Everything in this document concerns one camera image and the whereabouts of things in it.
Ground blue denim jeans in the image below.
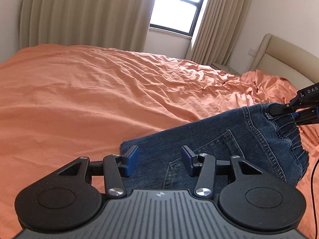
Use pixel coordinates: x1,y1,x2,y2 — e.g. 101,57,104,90
120,104,309,190

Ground beige upholstered headboard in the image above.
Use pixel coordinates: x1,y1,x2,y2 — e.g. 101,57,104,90
249,34,318,90

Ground bedside table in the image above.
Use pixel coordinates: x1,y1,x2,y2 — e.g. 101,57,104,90
211,63,241,77

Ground orange bed sheet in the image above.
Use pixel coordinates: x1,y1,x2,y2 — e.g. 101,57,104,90
0,43,319,239

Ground beige curtain right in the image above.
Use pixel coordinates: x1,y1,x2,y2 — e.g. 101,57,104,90
185,0,251,65

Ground beige curtain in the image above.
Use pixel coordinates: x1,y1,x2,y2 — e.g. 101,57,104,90
185,0,251,65
19,0,155,52

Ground beige curtain left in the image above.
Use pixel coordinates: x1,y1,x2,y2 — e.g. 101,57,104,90
19,0,155,52

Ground black cable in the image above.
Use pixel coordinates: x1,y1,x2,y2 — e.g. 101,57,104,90
310,158,319,227

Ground white wall socket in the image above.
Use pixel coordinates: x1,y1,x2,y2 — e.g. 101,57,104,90
248,49,257,57

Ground window with dark frame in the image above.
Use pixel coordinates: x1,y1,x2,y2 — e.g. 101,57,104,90
150,0,204,37

